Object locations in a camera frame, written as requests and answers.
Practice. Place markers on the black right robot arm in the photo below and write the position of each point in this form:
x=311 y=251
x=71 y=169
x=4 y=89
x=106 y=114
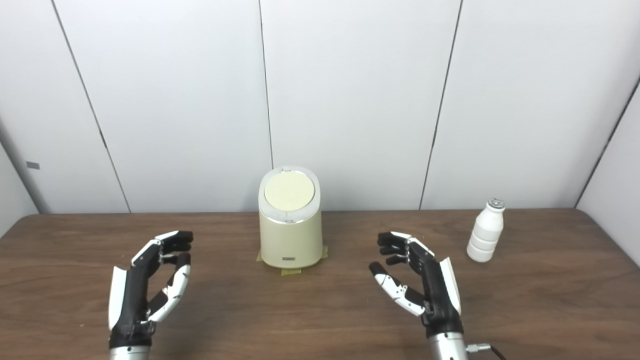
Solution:
x=447 y=349

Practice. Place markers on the white and black left hand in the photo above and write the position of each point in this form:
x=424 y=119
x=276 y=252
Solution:
x=131 y=300

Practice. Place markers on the small grey wall tag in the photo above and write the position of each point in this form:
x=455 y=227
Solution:
x=33 y=165

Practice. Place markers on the small white plastic bottle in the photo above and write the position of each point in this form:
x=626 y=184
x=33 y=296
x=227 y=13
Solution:
x=486 y=235

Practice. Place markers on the white and black right hand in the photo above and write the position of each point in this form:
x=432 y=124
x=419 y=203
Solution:
x=440 y=295

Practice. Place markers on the cream-colored bin body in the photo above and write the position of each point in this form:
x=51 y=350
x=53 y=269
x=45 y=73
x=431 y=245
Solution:
x=291 y=240

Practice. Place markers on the round cream bin lid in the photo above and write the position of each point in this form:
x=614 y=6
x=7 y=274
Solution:
x=289 y=190

